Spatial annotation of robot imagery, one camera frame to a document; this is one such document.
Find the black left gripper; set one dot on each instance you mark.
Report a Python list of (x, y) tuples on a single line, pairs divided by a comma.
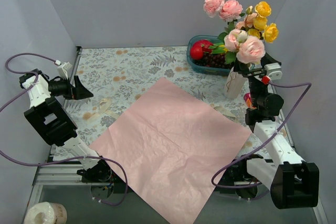
[(74, 91)]

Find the floral patterned table mat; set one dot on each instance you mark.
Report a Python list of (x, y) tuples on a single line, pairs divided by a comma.
[(124, 74)]

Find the white paper towel roll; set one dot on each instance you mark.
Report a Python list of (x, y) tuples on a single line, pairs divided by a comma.
[(46, 213)]

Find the teal plastic fruit basket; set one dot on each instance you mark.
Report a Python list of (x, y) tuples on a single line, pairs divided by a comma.
[(201, 69)]

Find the orange pink snack box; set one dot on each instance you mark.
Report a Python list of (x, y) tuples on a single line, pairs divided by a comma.
[(247, 98)]

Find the aluminium rail frame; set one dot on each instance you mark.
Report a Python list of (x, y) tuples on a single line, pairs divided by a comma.
[(60, 184)]

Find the purple and pink wrapping paper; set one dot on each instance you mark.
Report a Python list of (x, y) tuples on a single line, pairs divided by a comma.
[(169, 145)]

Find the yellow mango with leaves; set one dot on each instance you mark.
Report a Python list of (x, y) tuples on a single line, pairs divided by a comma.
[(218, 48)]

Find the cream printed ribbon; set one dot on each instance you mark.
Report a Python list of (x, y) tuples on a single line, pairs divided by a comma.
[(105, 104)]

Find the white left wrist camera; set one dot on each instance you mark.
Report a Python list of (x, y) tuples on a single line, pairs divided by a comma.
[(63, 69)]

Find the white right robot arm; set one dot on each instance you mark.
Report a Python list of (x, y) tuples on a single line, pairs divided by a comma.
[(292, 182)]

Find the yellow rose bunch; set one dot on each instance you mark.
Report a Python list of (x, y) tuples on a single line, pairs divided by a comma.
[(268, 32)]

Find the pink rose stem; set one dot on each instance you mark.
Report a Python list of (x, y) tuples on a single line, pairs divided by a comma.
[(229, 11), (242, 47), (248, 20)]

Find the white ribbed ceramic vase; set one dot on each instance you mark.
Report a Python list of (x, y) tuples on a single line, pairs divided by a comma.
[(234, 84)]

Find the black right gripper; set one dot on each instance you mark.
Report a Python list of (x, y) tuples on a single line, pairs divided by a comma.
[(255, 73)]

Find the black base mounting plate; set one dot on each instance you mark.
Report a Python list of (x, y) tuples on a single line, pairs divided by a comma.
[(234, 180)]

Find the dark grape bunch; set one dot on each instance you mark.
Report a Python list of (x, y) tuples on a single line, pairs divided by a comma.
[(213, 61)]

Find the red dragon fruit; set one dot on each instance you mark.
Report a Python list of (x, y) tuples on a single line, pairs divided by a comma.
[(199, 48)]

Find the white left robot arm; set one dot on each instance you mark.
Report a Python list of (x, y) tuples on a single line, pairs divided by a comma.
[(51, 121)]

